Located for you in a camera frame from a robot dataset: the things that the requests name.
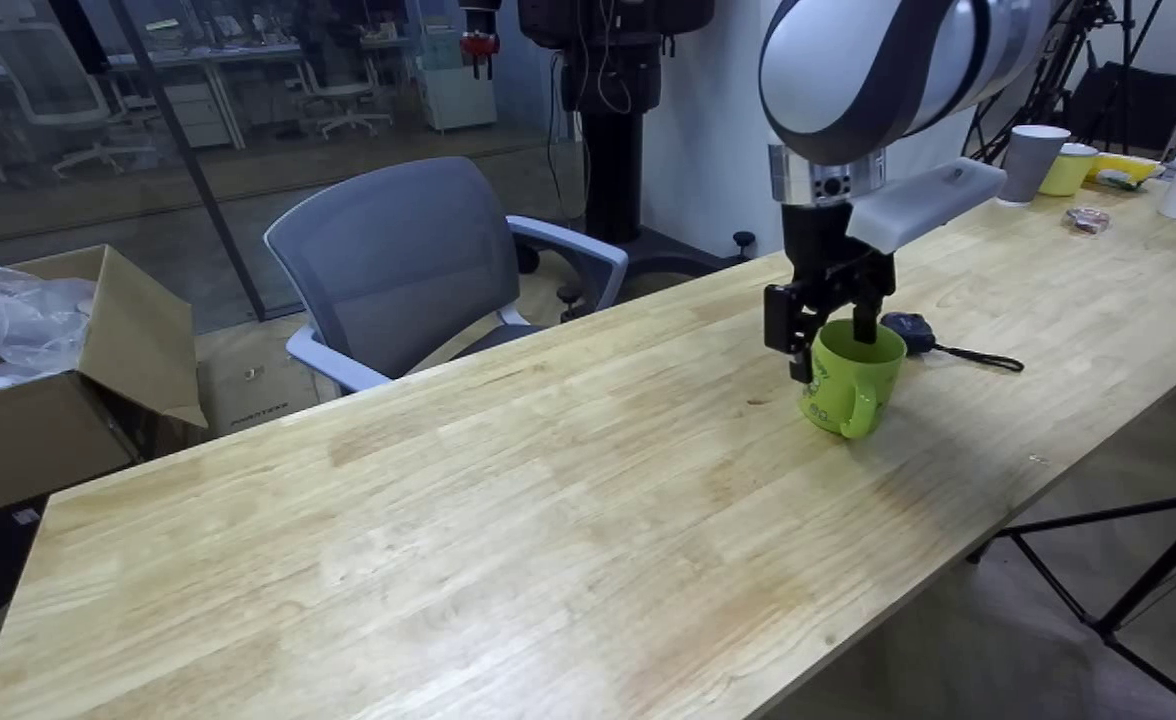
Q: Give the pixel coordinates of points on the black stand column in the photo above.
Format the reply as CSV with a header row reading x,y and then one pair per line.
x,y
610,163

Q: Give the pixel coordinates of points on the white background office chair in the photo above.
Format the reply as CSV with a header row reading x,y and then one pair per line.
x,y
340,101

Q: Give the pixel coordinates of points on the small closed cardboard box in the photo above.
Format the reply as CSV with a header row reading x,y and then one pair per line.
x,y
249,377

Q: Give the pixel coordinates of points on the white cabinet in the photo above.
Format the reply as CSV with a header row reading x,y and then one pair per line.
x,y
452,93

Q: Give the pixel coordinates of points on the small crumpled wrapper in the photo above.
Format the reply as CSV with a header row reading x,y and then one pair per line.
x,y
1085,218

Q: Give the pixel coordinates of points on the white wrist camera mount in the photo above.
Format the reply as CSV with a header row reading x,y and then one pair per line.
x,y
928,202

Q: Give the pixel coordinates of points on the large open cardboard box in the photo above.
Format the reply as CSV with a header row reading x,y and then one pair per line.
x,y
133,333

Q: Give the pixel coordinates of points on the yellow cup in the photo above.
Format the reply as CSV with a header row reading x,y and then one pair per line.
x,y
1069,175

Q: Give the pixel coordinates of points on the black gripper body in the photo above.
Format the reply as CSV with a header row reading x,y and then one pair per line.
x,y
828,261

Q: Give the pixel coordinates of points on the red hanging object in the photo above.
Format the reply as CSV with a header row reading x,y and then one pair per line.
x,y
481,45

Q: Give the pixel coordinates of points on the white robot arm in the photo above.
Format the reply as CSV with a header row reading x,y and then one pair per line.
x,y
869,67

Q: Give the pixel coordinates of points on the yellow bowl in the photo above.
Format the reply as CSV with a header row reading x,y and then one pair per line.
x,y
1131,169

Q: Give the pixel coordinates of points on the clear plastic bag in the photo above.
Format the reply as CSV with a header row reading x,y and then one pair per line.
x,y
12,321

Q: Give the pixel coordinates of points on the thin black diagonal pole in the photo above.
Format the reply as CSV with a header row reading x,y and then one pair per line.
x,y
195,175

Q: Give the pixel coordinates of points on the grey paper cup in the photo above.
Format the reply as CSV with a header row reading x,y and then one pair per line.
x,y
1031,167

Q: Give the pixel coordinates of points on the black monitor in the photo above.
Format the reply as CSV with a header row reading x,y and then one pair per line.
x,y
1131,106

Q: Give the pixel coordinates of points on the black spoon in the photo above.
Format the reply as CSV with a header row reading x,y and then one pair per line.
x,y
911,331

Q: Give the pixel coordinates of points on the grey office chair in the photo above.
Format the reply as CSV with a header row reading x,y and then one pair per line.
x,y
400,266

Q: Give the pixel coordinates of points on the green ceramic mug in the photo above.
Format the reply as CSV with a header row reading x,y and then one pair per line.
x,y
869,396

